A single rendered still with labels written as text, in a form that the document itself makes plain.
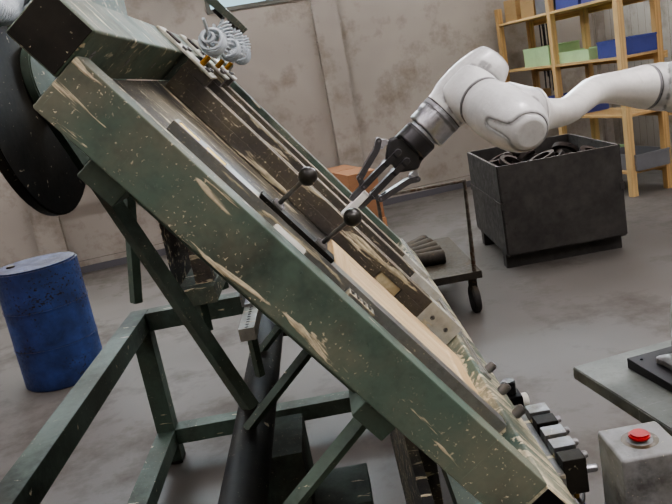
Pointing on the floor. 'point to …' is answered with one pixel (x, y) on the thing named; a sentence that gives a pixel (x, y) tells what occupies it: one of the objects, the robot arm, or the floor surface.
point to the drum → (49, 320)
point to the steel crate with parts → (550, 199)
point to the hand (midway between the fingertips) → (354, 204)
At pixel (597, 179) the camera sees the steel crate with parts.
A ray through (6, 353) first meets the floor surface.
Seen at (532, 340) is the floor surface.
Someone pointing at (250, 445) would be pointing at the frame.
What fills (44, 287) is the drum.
